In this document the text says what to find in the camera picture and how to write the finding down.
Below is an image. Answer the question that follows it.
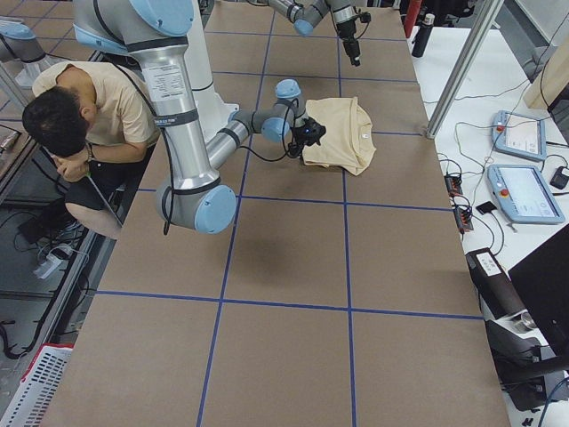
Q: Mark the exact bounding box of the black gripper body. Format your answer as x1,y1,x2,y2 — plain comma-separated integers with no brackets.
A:
336,20,361,67
287,117,326,157

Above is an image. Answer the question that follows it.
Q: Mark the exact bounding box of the cream long-sleeve printed shirt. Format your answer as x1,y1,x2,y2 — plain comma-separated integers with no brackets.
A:
302,96,376,176

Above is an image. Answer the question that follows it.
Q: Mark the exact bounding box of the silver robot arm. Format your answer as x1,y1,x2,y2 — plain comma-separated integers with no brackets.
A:
248,0,372,67
74,1,326,234

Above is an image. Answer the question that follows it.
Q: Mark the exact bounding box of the black bottle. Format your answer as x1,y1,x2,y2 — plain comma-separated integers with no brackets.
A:
412,13,436,58

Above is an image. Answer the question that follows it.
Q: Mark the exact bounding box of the red black terminal block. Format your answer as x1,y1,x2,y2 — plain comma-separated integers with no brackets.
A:
444,173,474,235

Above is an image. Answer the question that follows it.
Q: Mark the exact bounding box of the upper teach pendant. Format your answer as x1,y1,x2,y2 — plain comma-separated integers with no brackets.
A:
491,110,547,162

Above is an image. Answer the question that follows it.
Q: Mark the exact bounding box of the teach pendant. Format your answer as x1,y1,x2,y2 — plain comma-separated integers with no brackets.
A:
491,110,547,162
486,165,565,224

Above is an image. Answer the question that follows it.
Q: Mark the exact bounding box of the open laptop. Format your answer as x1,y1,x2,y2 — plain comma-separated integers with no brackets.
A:
42,146,125,228

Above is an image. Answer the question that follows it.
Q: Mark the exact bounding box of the lower teach pendant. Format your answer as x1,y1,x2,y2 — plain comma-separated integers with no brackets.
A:
486,165,565,224

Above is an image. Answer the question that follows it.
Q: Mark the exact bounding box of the person in beige shirt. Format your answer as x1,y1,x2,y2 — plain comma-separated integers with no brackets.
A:
21,60,160,239

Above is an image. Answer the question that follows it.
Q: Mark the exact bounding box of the black power adapter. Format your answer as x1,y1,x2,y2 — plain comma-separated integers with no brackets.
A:
549,166,569,189

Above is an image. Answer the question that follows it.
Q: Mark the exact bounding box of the black monitor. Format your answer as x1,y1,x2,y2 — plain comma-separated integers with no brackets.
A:
509,227,568,356

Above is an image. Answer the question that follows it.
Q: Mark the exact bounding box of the white power strip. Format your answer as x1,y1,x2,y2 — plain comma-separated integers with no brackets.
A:
33,247,72,279

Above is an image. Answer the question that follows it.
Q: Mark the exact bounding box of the white perforated basket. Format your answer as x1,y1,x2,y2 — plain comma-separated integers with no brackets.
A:
1,343,74,427

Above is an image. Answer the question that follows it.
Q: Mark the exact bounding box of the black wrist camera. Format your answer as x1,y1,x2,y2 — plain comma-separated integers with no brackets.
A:
358,12,372,23

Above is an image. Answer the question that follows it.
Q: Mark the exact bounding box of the aluminium frame post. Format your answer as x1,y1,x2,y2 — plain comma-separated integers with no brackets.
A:
425,0,504,140

